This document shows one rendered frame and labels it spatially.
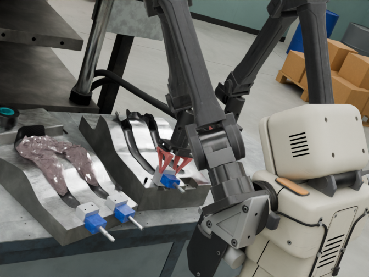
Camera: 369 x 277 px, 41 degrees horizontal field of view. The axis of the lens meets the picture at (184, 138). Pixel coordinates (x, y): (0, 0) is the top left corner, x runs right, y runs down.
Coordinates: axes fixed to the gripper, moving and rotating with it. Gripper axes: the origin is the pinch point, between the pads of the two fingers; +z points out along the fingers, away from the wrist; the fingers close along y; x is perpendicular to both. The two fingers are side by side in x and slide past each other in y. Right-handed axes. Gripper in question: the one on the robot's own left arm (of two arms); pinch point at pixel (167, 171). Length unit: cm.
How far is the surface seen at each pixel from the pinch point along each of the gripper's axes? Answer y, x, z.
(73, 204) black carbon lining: 27.5, 0.3, 13.0
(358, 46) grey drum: -586, -366, -108
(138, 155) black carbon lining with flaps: -1.2, -18.8, 2.9
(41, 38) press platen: 19, -78, -18
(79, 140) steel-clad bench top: 8.6, -41.6, 8.9
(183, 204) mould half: -11.9, -0.5, 10.9
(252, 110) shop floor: -294, -251, 14
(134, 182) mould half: 6.2, -5.5, 7.0
